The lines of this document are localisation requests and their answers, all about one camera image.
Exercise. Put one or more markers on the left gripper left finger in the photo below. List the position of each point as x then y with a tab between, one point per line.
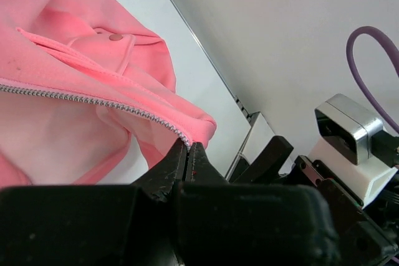
124	224

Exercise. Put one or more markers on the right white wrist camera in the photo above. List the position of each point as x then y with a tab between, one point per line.
355	146

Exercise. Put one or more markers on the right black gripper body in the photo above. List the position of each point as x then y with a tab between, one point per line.
368	235

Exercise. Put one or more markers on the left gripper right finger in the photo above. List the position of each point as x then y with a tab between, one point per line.
222	223

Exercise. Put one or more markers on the pink zip jacket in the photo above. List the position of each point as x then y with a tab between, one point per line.
81	79

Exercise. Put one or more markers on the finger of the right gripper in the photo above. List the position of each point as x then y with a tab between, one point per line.
265	168

